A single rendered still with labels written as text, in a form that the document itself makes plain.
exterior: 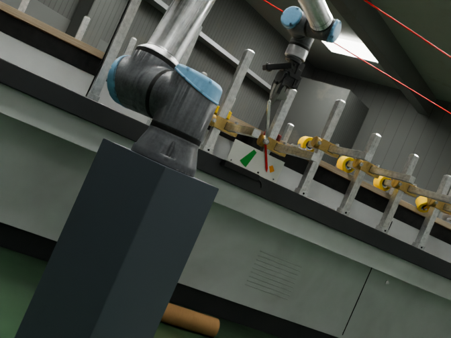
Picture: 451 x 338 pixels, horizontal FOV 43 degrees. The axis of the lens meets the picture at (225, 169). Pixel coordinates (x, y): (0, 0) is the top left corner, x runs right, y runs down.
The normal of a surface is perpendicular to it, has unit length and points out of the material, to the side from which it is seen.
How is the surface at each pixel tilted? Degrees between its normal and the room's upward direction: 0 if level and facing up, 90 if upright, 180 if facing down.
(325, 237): 90
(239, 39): 90
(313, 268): 90
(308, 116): 90
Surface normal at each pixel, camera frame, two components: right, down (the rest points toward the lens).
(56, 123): 0.36, 0.15
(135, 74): -0.32, -0.41
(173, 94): -0.45, -0.21
